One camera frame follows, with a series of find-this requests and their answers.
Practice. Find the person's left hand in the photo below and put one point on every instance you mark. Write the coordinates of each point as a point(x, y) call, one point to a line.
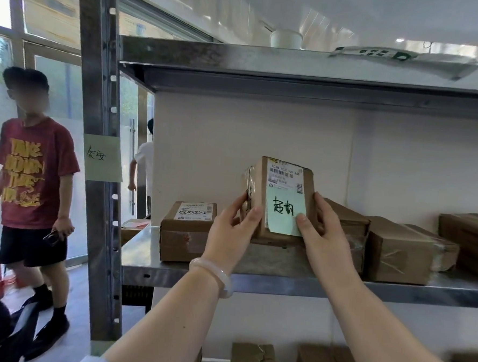
point(227, 242)

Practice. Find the box with green note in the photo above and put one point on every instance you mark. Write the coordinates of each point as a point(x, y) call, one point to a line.
point(283, 177)

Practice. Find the black smartphone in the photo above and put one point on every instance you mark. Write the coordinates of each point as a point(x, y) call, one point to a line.
point(51, 238)

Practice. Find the metal shelving rack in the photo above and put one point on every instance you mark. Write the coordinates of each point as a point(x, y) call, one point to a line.
point(102, 98)

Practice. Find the black lattice crate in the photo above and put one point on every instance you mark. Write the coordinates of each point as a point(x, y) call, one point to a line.
point(137, 298)

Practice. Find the person's right forearm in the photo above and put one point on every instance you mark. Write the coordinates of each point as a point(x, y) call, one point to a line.
point(390, 345)

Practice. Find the person's left forearm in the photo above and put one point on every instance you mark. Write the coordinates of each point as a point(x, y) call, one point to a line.
point(165, 328)

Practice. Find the white green plastic mailer bag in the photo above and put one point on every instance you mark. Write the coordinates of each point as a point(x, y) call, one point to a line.
point(432, 63)

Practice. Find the row of brown cardboard boxes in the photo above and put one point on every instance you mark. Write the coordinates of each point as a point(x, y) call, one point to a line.
point(187, 240)

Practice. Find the person's right hand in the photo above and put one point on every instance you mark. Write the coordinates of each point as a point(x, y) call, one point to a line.
point(331, 257)

